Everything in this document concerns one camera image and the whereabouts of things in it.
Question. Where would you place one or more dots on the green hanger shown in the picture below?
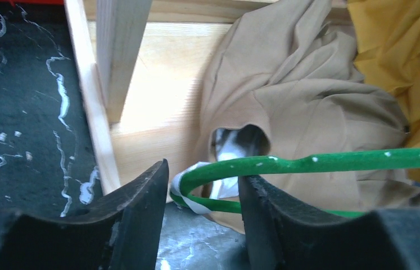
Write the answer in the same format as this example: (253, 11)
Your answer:
(203, 173)

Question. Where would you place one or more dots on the brown skirt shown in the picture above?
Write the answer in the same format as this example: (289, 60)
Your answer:
(283, 71)

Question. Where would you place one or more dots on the yellow skirt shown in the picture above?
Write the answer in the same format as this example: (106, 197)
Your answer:
(388, 38)

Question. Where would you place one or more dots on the red plastic bin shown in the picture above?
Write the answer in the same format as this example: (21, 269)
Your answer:
(37, 2)

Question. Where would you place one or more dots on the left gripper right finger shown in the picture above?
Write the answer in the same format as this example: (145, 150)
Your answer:
(283, 232)

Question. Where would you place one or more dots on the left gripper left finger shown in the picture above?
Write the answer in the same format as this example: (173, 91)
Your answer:
(118, 231)

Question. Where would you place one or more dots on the wooden clothes rack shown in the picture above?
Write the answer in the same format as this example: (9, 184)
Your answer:
(140, 66)

